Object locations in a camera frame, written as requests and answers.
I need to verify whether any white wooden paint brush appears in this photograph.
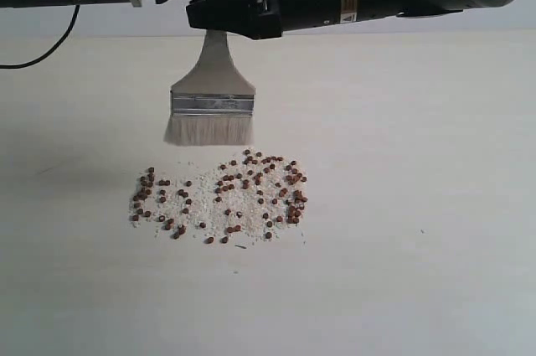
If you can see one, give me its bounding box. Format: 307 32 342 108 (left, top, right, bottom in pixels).
163 29 256 147

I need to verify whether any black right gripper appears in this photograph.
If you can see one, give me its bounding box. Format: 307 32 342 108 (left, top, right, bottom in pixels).
186 0 339 40

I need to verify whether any brown beans and grain pile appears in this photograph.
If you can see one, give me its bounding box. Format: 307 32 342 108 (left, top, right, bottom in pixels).
128 147 308 245

